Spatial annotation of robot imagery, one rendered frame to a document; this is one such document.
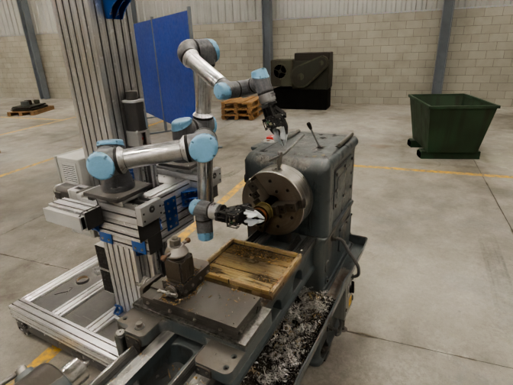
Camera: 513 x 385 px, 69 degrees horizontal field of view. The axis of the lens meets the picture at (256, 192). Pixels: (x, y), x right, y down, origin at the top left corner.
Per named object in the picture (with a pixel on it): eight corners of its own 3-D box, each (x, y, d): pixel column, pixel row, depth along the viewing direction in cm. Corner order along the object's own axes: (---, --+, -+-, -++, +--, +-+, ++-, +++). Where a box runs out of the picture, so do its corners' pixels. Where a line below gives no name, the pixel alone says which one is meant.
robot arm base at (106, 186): (94, 190, 171) (89, 169, 168) (119, 179, 184) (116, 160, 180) (117, 195, 164) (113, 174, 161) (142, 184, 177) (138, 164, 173)
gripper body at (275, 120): (265, 132, 171) (256, 106, 169) (272, 128, 178) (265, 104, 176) (279, 127, 167) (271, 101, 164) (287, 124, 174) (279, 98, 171)
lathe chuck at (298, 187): (249, 217, 190) (252, 159, 177) (306, 234, 177) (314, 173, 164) (240, 224, 183) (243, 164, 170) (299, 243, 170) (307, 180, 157)
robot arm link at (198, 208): (198, 211, 175) (197, 195, 172) (217, 216, 170) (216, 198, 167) (188, 218, 169) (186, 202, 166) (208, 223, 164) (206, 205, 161)
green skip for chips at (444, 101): (402, 141, 683) (408, 94, 651) (457, 141, 669) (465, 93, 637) (421, 163, 560) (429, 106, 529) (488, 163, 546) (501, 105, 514)
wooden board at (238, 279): (232, 244, 180) (231, 237, 178) (301, 261, 164) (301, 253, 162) (195, 277, 155) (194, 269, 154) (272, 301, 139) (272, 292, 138)
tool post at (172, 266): (180, 269, 134) (177, 244, 130) (197, 274, 130) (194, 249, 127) (166, 280, 128) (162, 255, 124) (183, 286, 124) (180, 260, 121)
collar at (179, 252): (175, 244, 130) (173, 237, 129) (193, 249, 127) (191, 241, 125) (159, 255, 124) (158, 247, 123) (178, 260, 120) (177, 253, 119)
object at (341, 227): (286, 292, 283) (285, 186, 250) (348, 309, 261) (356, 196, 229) (248, 345, 234) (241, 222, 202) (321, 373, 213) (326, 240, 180)
